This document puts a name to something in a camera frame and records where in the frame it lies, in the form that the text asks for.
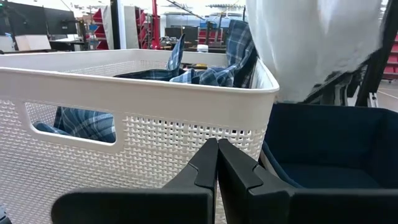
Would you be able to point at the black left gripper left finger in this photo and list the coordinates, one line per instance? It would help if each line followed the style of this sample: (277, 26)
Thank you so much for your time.
(186, 202)

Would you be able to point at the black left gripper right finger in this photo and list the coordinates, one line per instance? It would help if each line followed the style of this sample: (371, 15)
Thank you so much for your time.
(248, 199)

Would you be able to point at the plain white cloth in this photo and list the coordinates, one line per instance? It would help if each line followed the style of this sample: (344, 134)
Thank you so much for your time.
(311, 46)

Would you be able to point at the navy and white fabric bin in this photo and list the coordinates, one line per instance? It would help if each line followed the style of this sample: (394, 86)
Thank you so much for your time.
(326, 140)

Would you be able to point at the white plastic laundry basket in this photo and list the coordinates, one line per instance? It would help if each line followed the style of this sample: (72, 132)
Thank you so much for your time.
(155, 102)

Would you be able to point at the blue plaid shirt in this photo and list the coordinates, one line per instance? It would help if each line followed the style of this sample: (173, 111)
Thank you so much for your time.
(217, 77)

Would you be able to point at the small white jar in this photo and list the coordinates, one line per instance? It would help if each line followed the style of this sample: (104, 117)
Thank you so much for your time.
(202, 48)

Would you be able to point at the rack of red bins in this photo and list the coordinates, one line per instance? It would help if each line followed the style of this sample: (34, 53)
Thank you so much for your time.
(101, 31)

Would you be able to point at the red storage bins stack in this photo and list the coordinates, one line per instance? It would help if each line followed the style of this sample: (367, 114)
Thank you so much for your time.
(392, 56)

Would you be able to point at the black computer monitor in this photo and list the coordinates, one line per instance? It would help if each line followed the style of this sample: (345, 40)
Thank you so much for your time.
(25, 18)
(60, 21)

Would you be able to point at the white cardboard box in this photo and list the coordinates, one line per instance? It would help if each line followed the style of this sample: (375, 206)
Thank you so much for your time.
(32, 42)

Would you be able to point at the red metal post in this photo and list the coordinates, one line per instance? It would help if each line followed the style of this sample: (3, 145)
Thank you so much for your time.
(155, 25)

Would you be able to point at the black aluminium frame post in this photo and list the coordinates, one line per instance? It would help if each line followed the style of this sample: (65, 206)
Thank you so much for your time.
(381, 46)

